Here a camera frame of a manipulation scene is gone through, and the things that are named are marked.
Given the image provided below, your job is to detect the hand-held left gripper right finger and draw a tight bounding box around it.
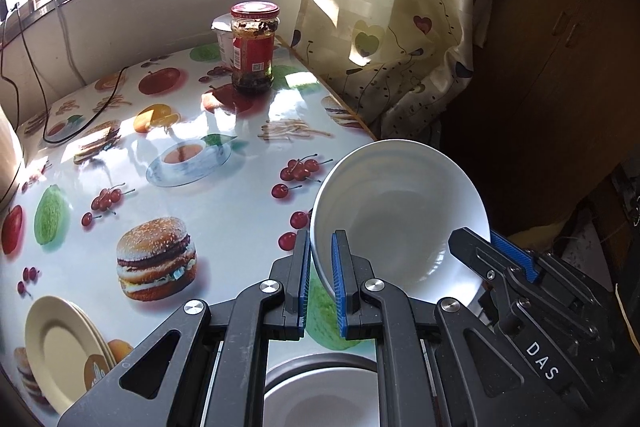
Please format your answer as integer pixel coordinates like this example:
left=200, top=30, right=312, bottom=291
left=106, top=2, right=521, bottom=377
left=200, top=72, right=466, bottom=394
left=331, top=229, right=547, bottom=427

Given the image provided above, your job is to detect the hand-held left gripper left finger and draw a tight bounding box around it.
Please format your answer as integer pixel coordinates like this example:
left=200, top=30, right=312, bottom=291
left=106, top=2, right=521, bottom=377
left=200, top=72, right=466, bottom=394
left=56, top=228, right=312, bottom=427

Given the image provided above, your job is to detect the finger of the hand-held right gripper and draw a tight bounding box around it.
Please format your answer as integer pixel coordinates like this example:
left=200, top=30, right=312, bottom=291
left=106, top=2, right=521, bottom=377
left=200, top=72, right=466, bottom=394
left=448, top=228, right=531, bottom=323
left=490, top=231, right=544, bottom=284

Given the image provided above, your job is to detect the steel basin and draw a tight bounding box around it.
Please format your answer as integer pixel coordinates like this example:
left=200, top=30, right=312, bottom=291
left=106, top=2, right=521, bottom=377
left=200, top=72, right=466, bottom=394
left=263, top=353, right=378, bottom=388

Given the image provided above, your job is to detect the white bowl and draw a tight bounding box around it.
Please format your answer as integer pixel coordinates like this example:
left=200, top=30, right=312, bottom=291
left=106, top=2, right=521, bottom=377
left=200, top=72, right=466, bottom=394
left=309, top=139, right=491, bottom=308
left=263, top=368, right=381, bottom=427

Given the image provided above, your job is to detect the beige plate brown patch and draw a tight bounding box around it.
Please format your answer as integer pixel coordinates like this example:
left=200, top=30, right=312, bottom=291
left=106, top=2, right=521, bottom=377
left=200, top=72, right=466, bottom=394
left=70, top=302, right=118, bottom=388
left=25, top=296, right=112, bottom=415

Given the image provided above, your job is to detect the food printed tablecloth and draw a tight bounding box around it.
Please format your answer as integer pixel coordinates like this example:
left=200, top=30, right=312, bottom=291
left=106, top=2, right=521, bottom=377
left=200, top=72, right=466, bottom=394
left=0, top=34, right=378, bottom=427

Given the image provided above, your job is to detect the brown wooden cabinet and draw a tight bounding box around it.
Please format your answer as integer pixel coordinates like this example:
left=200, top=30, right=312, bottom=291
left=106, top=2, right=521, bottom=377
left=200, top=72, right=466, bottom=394
left=440, top=0, right=640, bottom=233

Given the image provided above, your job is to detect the glass jar red label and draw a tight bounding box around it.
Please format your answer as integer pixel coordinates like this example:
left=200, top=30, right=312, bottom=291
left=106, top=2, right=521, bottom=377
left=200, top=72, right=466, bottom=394
left=230, top=1, right=281, bottom=95

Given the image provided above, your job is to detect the white yoghurt cup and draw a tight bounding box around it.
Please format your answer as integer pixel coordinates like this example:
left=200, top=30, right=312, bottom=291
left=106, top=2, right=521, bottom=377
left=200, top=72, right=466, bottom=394
left=211, top=13, right=236, bottom=66

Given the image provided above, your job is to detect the cream patterned curtain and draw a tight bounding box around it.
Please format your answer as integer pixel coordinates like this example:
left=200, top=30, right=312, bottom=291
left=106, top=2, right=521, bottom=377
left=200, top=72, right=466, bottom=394
left=292, top=0, right=521, bottom=142

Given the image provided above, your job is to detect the black cable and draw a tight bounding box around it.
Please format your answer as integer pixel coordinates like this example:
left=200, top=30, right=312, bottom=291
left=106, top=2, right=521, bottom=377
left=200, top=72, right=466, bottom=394
left=0, top=4, right=128, bottom=145

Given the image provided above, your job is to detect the white electric kettle black handle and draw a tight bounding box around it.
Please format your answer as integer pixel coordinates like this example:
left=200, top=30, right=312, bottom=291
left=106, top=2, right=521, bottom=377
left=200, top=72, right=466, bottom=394
left=0, top=107, right=23, bottom=208

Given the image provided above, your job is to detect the white cable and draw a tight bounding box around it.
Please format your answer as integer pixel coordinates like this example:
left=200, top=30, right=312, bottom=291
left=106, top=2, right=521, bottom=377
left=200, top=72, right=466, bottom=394
left=52, top=0, right=88, bottom=85

